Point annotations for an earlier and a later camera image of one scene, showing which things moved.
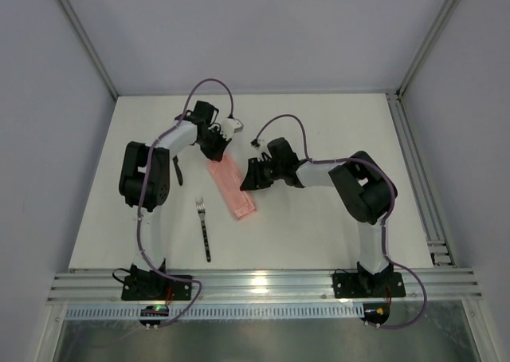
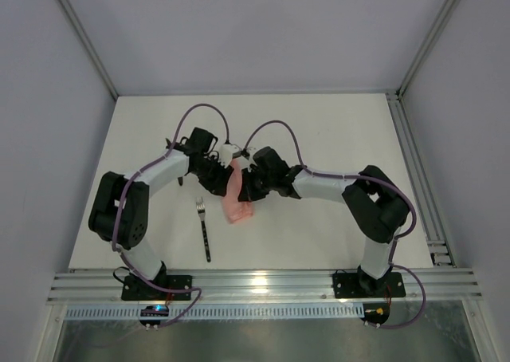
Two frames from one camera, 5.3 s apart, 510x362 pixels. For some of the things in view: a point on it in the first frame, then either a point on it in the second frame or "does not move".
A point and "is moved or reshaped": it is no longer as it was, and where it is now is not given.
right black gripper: (260, 171) -> (252, 184)
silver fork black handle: (201, 209) does not move
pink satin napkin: (228, 179) is moved or reshaped
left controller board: (157, 310) does not move
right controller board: (375, 312) does not move
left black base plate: (143, 285) does not move
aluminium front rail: (262, 288) does not move
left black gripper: (213, 143) -> (219, 177)
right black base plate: (347, 285) does not move
